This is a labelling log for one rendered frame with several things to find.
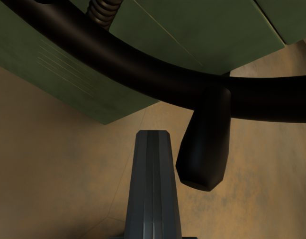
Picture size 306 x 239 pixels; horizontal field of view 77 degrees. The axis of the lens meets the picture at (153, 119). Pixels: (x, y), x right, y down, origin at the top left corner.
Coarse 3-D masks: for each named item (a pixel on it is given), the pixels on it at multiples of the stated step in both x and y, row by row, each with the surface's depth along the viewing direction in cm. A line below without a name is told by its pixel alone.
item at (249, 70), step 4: (248, 64) 39; (252, 64) 40; (256, 64) 41; (236, 68) 36; (240, 68) 37; (244, 68) 38; (248, 68) 38; (252, 68) 39; (256, 68) 40; (228, 72) 35; (232, 72) 35; (236, 72) 36; (240, 72) 36; (244, 72) 37; (248, 72) 38; (252, 72) 39; (256, 72) 40; (232, 76) 34; (236, 76) 35; (240, 76) 36; (244, 76) 37; (248, 76) 38; (252, 76) 39
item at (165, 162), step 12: (156, 132) 10; (168, 132) 10; (156, 144) 9; (168, 144) 9; (156, 156) 9; (168, 156) 9; (156, 168) 8; (168, 168) 8; (156, 180) 7; (168, 180) 7; (156, 192) 7; (168, 192) 7; (156, 204) 7; (168, 204) 7; (156, 216) 6; (168, 216) 6; (156, 228) 6; (168, 228) 6; (180, 228) 6
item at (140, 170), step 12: (144, 132) 10; (144, 144) 9; (144, 156) 9; (132, 168) 8; (144, 168) 8; (132, 180) 8; (144, 180) 7; (132, 192) 7; (144, 192) 7; (132, 204) 7; (144, 204) 7; (132, 216) 6; (144, 216) 6; (132, 228) 6; (144, 228) 6
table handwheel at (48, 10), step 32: (0, 0) 11; (32, 0) 10; (64, 0) 12; (64, 32) 12; (96, 32) 12; (96, 64) 13; (128, 64) 13; (160, 64) 13; (160, 96) 14; (192, 96) 13; (256, 96) 11; (288, 96) 11
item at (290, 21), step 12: (264, 0) 23; (276, 0) 23; (288, 0) 22; (300, 0) 22; (264, 12) 24; (276, 12) 24; (288, 12) 23; (300, 12) 23; (276, 24) 25; (288, 24) 24; (300, 24) 24; (288, 36) 26; (300, 36) 25
